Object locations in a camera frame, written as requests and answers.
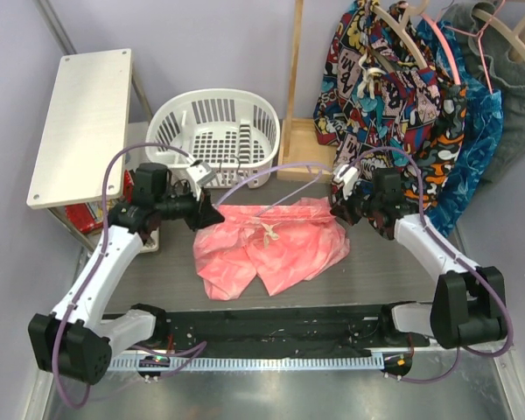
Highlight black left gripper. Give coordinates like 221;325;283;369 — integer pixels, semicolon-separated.
154;182;223;232

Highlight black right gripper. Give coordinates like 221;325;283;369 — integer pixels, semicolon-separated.
333;180;383;227

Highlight lilac plastic hanger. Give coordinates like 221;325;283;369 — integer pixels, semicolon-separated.
214;161;333;215

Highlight pink patterned shorts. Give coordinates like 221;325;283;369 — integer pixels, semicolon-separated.
193;198;351;301

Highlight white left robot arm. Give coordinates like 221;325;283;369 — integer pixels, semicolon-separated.
28;161;225;385

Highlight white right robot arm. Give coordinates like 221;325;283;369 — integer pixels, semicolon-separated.
330;165;508;349

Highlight black orange camo shorts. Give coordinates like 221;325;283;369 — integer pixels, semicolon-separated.
367;2;468;240

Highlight comic print shorts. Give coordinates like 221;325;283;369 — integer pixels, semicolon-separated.
312;0;443;207

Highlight blue patterned shorts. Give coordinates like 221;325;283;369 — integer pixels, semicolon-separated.
426;20;504;237

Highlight beige wooden hanger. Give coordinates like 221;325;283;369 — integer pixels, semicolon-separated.
472;1;525;65
365;0;430;69

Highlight pink plastic hanger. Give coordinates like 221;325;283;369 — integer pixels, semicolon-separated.
421;12;462;85

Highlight grey green shorts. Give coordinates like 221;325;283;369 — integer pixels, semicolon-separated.
439;2;525;187

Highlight beige wooden hanger far right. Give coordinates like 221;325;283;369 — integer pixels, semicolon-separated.
472;1;525;65

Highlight wooden clothes rack stand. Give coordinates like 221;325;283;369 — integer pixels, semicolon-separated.
276;0;339;184

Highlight white plastic laundry basket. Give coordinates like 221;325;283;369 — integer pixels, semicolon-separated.
145;88;281;188

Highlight red book stack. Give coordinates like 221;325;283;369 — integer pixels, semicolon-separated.
65;170;135;235

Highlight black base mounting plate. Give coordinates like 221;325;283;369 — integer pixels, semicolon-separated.
141;305;430;359

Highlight white side shelf table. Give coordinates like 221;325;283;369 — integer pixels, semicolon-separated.
26;48;153;251

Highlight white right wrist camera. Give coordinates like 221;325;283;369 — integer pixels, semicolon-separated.
332;164;361;200

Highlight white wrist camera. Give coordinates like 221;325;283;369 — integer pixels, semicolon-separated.
332;164;361;200
185;160;216;199

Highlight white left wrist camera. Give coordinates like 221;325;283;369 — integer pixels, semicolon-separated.
185;160;216;199

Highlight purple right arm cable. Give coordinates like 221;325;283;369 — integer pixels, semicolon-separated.
345;146;515;382

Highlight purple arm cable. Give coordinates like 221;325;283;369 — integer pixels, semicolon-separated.
52;143;209;410
345;146;515;382

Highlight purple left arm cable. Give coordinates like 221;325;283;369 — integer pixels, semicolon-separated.
52;143;209;410

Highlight slotted white cable duct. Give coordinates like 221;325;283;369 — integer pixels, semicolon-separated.
108;353;384;373

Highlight thin pink wire hanger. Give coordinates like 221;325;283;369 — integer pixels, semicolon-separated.
441;1;505;94

